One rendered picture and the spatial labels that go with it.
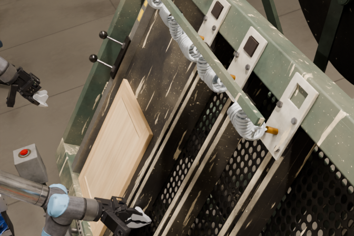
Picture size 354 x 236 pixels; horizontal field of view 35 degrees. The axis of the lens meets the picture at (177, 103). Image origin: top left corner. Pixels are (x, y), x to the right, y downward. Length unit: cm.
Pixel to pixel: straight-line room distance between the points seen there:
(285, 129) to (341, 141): 17
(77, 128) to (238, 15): 149
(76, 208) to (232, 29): 77
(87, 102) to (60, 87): 236
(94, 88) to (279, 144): 162
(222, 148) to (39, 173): 153
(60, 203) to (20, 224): 216
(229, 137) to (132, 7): 120
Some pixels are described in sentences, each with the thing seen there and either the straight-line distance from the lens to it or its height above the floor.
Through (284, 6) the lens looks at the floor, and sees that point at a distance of 569.
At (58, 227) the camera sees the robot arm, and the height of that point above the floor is 133.
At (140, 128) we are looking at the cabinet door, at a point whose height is 131.
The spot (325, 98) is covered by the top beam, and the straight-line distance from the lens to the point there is 128.
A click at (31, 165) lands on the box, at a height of 89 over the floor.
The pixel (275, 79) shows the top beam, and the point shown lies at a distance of 143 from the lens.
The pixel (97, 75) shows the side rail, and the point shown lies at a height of 123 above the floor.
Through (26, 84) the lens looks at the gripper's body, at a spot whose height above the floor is 149.
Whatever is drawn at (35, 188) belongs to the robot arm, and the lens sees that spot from 202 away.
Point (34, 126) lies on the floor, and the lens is 485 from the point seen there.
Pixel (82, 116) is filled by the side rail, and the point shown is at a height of 103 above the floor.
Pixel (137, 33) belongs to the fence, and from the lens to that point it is 247.
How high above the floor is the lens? 266
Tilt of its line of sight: 36 degrees down
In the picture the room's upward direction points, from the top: 13 degrees counter-clockwise
